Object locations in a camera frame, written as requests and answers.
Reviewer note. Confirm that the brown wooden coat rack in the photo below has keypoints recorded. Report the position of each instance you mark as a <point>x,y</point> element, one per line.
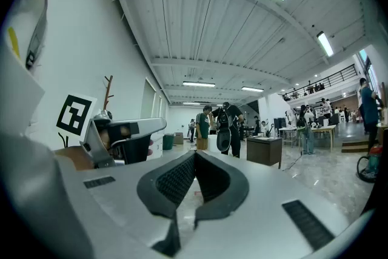
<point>107,94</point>

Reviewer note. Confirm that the white printed t-shirt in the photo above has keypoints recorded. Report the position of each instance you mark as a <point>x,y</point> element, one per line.
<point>21,3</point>

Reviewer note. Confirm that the black balcony railing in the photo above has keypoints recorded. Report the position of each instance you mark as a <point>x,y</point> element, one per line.
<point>330,79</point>

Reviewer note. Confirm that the white window blind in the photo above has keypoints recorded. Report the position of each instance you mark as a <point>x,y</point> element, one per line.
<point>148,100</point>
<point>159,106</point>

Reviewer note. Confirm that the white table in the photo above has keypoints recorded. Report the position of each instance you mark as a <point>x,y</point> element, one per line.
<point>288,129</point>

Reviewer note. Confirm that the white sink cabinet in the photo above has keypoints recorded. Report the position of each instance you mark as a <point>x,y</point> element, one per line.
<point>157,145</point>

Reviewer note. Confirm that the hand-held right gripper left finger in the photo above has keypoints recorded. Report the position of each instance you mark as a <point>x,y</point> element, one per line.
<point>121,206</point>

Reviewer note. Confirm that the black backpack device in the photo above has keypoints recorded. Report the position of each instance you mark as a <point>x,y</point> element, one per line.
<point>223,136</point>

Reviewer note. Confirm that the person's left hand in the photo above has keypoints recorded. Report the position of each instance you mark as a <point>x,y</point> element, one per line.
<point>150,147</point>

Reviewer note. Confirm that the cardboard box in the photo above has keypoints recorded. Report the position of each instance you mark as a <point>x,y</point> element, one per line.
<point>178,139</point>

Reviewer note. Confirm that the teal vacuum cleaner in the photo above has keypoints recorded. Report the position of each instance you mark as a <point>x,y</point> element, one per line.
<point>373,160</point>

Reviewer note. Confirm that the person's left forearm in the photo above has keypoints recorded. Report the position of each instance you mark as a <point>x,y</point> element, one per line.
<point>75,157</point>

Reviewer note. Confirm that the light wooden table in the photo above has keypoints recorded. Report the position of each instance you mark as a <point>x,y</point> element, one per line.
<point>324,129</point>

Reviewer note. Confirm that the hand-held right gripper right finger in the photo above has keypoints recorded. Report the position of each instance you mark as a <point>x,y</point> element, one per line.
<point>257,221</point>

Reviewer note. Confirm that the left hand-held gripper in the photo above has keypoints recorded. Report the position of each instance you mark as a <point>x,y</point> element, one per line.
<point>74,113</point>

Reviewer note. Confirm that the dark green bin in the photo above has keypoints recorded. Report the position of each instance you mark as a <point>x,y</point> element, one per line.
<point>168,142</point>

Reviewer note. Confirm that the dark wooden desk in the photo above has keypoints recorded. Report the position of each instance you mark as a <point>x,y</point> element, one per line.
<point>263,151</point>

